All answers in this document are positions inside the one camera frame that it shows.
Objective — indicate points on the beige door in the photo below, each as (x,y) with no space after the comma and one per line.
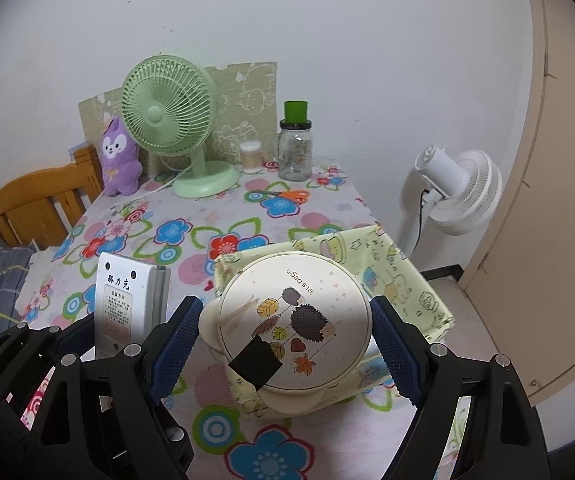
(567,185)

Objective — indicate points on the glass jar with green lid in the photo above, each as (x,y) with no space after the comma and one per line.
(295,160)

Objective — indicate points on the floral tablecloth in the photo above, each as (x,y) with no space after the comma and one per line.
(187,230)

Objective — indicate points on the orange scissors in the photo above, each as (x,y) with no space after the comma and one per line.
(295,195)

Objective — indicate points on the white power strip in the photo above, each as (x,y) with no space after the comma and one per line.
(117,300)

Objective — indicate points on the clear cotton swab container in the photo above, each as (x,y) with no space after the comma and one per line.
(251,160)

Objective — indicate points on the white standing fan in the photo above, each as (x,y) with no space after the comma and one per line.
(467,195)

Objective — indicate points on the purple plush toy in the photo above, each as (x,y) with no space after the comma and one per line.
(120,165)

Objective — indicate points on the green patterned wall board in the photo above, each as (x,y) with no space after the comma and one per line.
(247,105)

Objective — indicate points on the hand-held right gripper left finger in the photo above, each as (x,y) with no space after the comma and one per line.
(175,350)

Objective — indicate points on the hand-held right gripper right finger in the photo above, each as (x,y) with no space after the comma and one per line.
(395,350)

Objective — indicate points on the green desk fan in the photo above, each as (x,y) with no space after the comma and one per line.
(167,105)

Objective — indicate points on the yellow printed storage box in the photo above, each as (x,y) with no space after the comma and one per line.
(407,280)

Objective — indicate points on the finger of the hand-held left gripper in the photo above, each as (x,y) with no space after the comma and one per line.
(2,355)
(175,435)

